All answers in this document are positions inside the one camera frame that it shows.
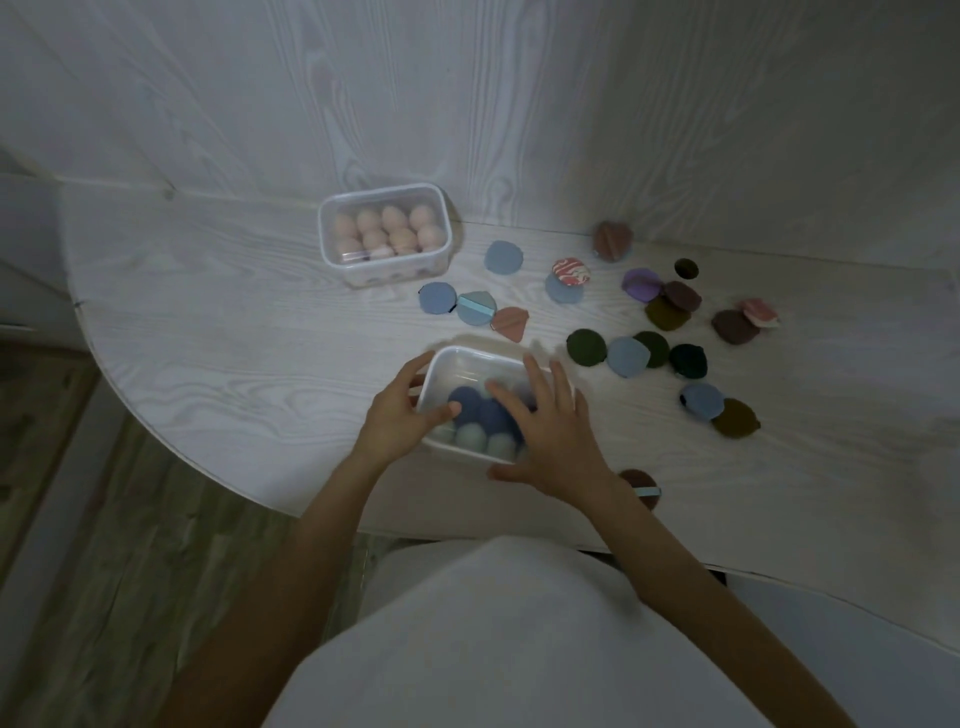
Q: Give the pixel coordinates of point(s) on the person's right hand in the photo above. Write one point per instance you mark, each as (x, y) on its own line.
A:
(559, 450)

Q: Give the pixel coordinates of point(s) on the person's left hand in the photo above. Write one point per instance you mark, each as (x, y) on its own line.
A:
(390, 427)

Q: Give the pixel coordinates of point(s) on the person's right thumb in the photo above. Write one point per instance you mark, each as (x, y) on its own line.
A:
(511, 474)

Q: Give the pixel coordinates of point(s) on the person's left thumb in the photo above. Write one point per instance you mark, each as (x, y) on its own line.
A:
(439, 412)

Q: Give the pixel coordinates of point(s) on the person's right middle finger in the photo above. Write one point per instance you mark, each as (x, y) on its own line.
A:
(538, 382)

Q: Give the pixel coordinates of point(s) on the person's right forearm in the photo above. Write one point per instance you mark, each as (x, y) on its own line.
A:
(697, 600)

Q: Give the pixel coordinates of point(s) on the person's left forearm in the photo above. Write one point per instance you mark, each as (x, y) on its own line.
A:
(277, 592)

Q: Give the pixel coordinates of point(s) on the light blue makeup sponge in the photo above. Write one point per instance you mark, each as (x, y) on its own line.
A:
(471, 436)
(501, 448)

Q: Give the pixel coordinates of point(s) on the dark blue makeup sponge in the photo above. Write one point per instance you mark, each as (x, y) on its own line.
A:
(501, 421)
(465, 401)

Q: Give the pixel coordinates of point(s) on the dark green powder puff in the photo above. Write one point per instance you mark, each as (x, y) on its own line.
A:
(658, 346)
(586, 348)

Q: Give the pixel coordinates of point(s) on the salmon pink powder puff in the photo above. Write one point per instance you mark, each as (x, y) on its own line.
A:
(511, 324)

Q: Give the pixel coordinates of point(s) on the red white marbled powder puff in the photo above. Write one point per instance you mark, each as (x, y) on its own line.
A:
(572, 271)

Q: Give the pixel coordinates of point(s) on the purple powder puff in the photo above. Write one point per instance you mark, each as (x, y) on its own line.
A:
(639, 283)

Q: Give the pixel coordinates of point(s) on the dark teal powder puff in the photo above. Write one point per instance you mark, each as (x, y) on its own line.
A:
(688, 362)

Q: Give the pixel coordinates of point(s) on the lidded clear plastic box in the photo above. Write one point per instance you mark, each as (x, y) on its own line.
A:
(386, 262)

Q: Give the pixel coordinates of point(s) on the mauve pink powder puff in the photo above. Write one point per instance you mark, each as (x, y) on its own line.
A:
(613, 241)

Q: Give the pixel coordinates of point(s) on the person's white shirt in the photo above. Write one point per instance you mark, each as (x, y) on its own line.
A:
(510, 645)

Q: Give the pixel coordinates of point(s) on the small black powder puff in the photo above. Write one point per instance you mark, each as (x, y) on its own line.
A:
(686, 268)

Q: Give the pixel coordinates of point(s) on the group of pink makeup sponges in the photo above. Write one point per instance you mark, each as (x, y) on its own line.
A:
(390, 229)

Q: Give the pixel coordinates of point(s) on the dark maroon powder puff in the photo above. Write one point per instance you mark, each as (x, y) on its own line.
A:
(733, 328)

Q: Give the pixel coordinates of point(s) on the olive brown powder puff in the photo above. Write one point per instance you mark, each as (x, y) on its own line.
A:
(738, 420)

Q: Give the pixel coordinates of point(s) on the pink white powder puff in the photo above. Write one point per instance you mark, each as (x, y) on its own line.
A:
(760, 310)

